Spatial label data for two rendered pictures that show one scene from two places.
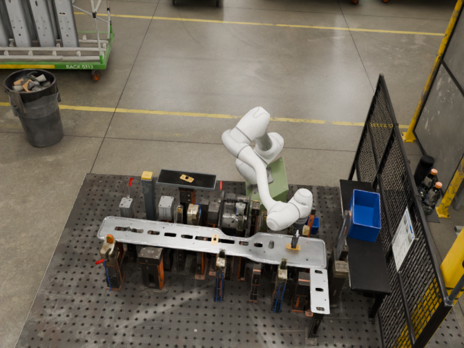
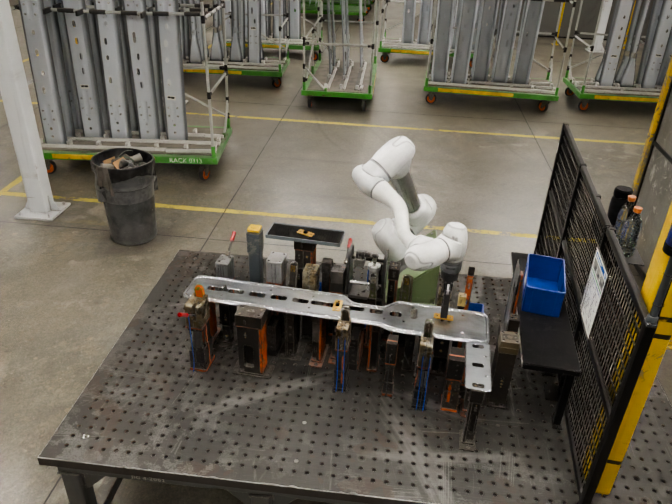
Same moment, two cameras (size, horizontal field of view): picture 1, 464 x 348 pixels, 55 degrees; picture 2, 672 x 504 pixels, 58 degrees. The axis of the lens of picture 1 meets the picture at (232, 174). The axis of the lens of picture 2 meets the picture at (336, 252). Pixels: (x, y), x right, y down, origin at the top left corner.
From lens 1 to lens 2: 0.72 m
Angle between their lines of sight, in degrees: 13
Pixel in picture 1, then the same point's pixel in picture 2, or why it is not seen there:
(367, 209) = (549, 283)
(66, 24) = (174, 111)
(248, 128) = (385, 158)
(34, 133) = (121, 226)
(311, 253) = (469, 326)
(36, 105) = (126, 186)
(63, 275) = (134, 351)
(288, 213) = (434, 247)
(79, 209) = (165, 285)
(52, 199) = (132, 302)
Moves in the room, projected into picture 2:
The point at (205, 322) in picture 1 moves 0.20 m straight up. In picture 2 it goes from (318, 416) to (319, 380)
